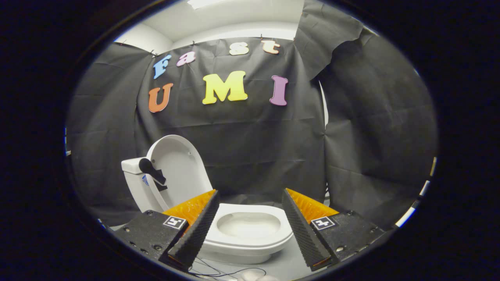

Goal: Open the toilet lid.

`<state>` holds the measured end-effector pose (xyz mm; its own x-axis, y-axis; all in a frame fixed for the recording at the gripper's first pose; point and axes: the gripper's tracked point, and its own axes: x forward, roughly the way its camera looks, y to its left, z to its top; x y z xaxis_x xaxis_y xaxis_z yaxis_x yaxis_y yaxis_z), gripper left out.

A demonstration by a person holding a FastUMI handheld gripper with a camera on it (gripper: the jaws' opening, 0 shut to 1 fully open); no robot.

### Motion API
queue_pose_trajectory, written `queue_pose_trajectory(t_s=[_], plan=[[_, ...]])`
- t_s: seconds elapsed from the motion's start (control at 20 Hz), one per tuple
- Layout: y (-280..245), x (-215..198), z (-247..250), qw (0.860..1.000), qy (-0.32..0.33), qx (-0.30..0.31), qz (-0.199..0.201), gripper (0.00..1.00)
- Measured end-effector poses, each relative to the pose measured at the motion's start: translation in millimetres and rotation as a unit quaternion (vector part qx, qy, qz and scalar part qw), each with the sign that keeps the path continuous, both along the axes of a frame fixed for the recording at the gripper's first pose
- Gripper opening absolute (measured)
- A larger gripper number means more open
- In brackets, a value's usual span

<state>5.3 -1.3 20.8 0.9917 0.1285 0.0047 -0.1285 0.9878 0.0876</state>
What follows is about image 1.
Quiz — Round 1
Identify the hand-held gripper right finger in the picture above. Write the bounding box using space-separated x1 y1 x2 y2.
281 188 391 272

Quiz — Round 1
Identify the thin black cable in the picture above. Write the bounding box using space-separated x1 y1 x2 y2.
189 257 267 279

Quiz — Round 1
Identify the white toilet bowl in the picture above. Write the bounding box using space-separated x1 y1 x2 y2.
199 212 282 265

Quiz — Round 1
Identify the white toilet lid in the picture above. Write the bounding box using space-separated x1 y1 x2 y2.
139 135 214 213

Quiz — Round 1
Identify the black backdrop cloth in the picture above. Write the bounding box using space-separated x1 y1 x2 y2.
66 0 438 231

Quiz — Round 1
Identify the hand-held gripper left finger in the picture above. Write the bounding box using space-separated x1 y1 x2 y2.
113 189 220 272

